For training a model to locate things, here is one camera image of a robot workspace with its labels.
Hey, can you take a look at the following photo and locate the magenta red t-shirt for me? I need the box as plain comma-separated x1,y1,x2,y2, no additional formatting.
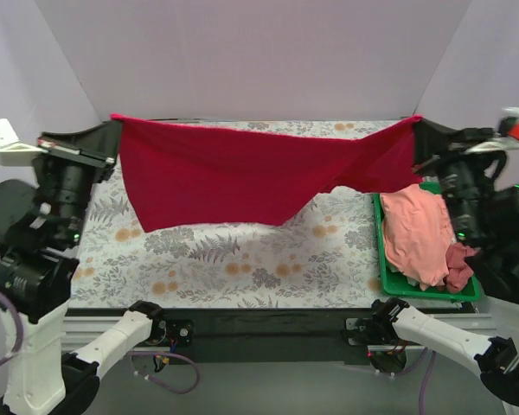
120,117,420,233

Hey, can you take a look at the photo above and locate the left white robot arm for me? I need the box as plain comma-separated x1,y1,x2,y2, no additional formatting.
0,119,167,414

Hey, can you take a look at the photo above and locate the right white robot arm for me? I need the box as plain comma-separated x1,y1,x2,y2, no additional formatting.
356,115,519,407

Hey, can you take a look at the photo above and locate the salmon pink t-shirt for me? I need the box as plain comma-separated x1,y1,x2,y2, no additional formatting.
380,185,453,291

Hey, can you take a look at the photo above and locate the dusty rose t-shirt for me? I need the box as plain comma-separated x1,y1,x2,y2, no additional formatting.
445,243,477,294

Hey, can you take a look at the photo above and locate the green plastic bin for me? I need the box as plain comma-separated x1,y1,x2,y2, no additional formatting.
372,194,481,303

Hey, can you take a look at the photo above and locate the floral patterned table mat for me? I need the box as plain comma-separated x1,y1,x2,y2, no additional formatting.
71,121,398,308

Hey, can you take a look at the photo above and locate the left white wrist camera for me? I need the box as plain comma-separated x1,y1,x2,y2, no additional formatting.
0,118,46,167

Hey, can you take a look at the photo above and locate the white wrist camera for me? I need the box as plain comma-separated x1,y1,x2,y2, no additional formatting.
0,118,46,167
464,107,519,154

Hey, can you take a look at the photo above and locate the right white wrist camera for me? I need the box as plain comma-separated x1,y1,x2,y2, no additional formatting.
464,107,519,154

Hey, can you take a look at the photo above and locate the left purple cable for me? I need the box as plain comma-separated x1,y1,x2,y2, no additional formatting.
0,284,200,394

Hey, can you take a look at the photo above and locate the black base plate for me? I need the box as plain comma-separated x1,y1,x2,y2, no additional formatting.
164,308,371,364

